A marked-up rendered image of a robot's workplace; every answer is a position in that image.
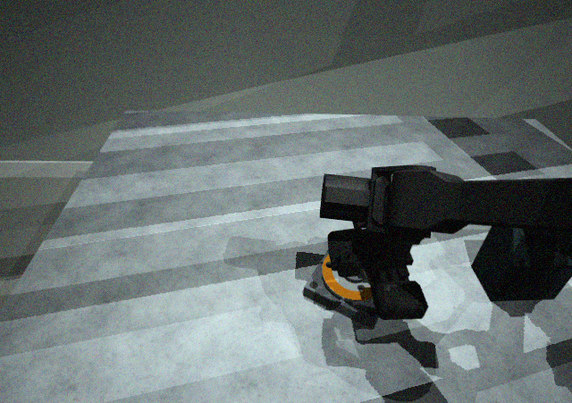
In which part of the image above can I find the orange round plate with holes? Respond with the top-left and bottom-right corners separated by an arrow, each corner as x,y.
322,255 -> 374,303

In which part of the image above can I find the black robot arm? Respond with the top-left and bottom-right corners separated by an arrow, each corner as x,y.
320,165 -> 572,278

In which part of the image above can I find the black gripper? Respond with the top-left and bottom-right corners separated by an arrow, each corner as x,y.
366,231 -> 429,320

